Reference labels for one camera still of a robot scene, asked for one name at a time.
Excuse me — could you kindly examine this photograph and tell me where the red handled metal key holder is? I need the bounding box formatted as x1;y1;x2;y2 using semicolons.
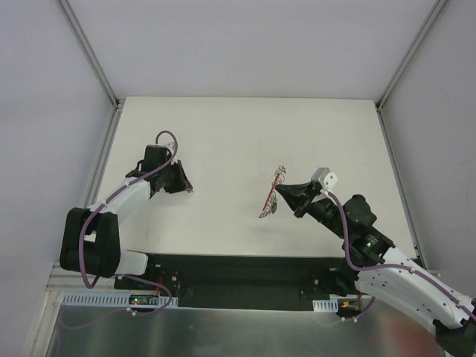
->
258;165;286;219

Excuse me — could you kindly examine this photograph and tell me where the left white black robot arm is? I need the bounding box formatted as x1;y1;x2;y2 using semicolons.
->
59;143;193;289

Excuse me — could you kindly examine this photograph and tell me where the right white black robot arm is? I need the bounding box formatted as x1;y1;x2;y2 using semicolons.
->
276;182;475;356

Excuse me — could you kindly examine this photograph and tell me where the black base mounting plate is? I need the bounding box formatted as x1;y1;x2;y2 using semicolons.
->
114;254;358;311

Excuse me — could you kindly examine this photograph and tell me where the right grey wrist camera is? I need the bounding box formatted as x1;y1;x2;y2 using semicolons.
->
311;167;338;192

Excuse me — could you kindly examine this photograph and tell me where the right aluminium table rail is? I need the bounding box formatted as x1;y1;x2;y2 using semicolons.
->
376;104;445;278

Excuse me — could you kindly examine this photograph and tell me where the aluminium table rail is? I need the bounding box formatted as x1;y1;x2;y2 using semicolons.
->
23;100;124;356
376;104;445;278

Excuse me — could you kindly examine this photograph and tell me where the right white cable duct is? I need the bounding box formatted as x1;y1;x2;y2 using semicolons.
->
312;299;338;313

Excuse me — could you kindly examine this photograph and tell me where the white cable duct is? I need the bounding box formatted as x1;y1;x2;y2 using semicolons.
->
62;292;179;309
312;299;338;313

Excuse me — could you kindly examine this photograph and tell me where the left white cable duct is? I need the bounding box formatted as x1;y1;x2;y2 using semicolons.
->
62;292;179;309

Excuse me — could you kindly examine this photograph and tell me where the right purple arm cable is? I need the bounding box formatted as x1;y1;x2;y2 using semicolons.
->
327;191;476;317

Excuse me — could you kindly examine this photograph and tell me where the left aluminium frame post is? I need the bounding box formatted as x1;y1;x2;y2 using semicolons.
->
56;0;120;109

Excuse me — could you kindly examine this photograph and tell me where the aluminium frame post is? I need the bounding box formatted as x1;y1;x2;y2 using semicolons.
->
56;0;120;109
376;0;451;113

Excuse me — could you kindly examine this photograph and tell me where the left aluminium table rail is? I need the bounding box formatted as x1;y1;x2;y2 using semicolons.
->
23;100;124;356

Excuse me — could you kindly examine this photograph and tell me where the right aluminium frame post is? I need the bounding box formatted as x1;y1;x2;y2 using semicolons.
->
376;0;451;113

